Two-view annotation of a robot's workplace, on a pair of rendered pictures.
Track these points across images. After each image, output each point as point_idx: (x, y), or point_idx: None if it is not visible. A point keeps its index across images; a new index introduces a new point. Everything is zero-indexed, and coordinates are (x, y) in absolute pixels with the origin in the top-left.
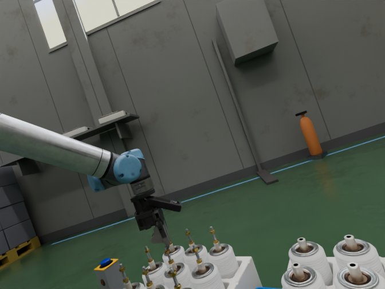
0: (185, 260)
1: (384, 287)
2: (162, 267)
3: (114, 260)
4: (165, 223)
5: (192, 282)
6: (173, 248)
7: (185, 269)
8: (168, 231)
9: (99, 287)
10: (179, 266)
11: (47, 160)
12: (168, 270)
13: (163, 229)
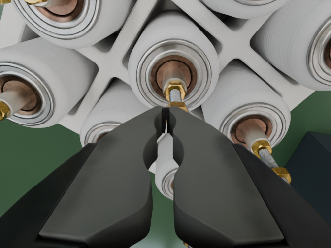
0: (103, 37)
1: None
2: (123, 119)
3: None
4: (76, 196)
5: (282, 6)
6: (16, 92)
7: (193, 36)
8: (105, 136)
9: (2, 213)
10: (163, 59)
11: None
12: (162, 100)
13: (277, 200)
